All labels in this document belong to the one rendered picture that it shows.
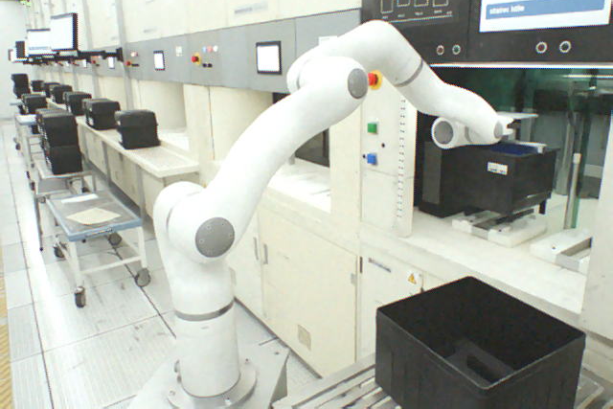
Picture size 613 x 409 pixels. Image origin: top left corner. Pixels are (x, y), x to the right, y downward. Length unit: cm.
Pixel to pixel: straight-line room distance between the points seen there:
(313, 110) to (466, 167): 70
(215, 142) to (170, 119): 152
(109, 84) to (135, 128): 209
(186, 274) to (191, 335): 12
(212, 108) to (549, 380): 219
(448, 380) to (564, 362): 22
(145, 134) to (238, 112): 102
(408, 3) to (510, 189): 59
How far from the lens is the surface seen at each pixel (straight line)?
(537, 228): 156
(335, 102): 87
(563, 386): 98
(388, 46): 102
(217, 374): 98
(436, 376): 86
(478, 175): 144
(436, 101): 114
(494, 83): 176
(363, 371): 107
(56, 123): 453
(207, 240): 79
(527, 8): 113
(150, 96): 411
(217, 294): 90
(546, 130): 213
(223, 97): 269
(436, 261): 137
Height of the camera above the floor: 142
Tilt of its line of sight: 16 degrees down
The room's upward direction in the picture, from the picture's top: 1 degrees counter-clockwise
